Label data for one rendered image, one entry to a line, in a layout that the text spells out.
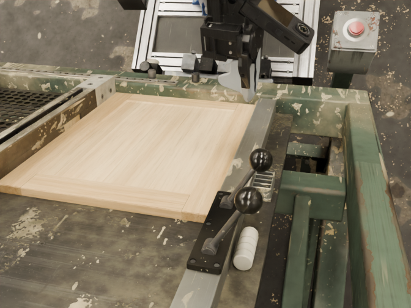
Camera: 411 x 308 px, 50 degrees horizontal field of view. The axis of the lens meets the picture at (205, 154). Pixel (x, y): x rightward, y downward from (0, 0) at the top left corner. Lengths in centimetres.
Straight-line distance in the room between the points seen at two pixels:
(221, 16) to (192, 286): 39
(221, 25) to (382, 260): 41
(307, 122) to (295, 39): 63
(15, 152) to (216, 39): 50
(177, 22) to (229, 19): 153
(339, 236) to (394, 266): 65
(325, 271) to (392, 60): 129
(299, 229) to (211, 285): 32
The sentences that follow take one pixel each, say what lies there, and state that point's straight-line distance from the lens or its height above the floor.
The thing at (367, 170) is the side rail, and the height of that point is 122.
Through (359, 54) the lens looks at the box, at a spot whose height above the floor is 91.
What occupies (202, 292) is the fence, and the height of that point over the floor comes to 151.
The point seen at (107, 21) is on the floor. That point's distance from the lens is 261.
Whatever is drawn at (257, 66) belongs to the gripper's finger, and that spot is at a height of 141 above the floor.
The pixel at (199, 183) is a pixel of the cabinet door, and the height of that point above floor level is 126.
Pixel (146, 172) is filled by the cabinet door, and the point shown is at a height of 124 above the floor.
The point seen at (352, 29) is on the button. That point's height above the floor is 94.
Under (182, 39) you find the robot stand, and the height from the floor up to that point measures 21.
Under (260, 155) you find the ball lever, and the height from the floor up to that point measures 144.
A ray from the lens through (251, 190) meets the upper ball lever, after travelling 58.
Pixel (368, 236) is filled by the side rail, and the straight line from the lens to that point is 72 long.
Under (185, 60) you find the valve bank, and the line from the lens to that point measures 150.
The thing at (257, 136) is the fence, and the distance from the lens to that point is 101.
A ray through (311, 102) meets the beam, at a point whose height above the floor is 90.
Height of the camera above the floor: 210
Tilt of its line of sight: 74 degrees down
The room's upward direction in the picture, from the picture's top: 44 degrees counter-clockwise
